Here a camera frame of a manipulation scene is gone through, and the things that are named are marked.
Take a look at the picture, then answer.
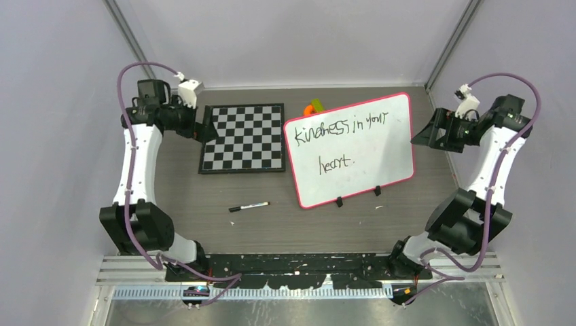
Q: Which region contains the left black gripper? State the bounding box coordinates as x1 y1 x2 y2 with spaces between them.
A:
166 95 219 143

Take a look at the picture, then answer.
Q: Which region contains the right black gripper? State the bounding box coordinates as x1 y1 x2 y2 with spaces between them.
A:
412 107 480 153

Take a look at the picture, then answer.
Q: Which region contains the black white chessboard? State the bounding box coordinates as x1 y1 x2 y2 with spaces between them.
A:
198 103 286 175

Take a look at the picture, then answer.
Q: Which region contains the black white marker pen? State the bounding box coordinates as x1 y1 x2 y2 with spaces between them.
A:
228 202 270 213

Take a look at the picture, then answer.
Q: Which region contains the pink framed whiteboard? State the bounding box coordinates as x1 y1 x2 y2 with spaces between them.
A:
283 92 415 209

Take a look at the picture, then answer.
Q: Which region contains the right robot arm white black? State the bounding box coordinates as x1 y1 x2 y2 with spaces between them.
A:
387 94 532 279

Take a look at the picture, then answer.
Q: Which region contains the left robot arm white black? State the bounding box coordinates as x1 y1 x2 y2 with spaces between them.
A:
99 78 217 281

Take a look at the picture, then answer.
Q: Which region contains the green block toy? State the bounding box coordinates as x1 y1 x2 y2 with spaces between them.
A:
310 98 325 113

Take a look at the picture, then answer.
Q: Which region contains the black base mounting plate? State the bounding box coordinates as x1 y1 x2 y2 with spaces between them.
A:
191 253 432 289

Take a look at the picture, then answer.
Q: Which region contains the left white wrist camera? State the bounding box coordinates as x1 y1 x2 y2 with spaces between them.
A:
175 72 204 109

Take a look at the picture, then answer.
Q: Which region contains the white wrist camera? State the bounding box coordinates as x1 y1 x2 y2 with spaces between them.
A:
454 84 480 120
175 72 204 109

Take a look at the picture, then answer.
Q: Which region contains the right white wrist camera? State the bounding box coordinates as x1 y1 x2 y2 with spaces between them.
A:
454 84 480 120

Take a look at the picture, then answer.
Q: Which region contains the black wire whiteboard stand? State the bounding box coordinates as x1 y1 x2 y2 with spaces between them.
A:
335 185 382 208

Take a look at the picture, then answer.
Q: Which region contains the orange ring toy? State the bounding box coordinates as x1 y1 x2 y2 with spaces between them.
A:
303 104 316 116

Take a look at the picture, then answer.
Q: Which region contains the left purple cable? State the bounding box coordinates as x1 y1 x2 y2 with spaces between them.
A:
117 62 244 308

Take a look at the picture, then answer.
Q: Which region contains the white slotted cable duct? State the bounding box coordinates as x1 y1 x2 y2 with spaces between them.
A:
112 285 393 301

